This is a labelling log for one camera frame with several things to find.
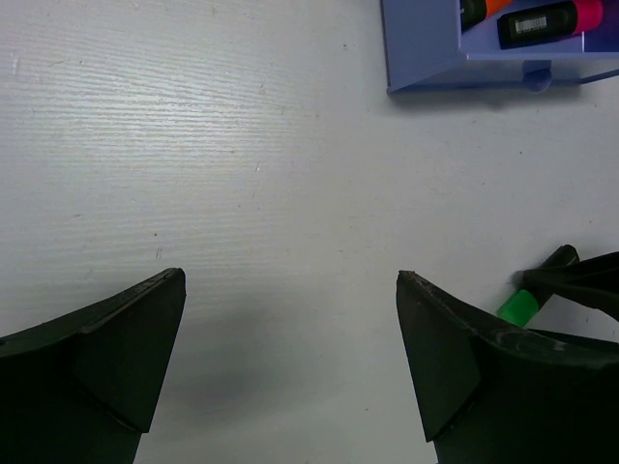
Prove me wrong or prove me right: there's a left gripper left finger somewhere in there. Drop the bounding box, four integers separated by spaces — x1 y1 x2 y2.
1 268 186 463

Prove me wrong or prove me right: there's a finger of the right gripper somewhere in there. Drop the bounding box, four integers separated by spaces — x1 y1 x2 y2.
522 251 618 321

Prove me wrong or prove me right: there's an orange cap highlighter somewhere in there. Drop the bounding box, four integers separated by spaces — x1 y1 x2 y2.
459 0 513 32

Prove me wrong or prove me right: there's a blue wide drawer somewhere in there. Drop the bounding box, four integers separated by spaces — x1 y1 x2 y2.
381 1 618 94

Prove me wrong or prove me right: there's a pink cap highlighter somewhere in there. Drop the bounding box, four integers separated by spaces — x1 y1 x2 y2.
497 0 604 49

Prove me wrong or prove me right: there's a green cap highlighter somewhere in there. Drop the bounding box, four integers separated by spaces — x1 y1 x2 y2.
495 245 579 327

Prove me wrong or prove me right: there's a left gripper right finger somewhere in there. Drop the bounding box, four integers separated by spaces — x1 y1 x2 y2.
397 271 618 463

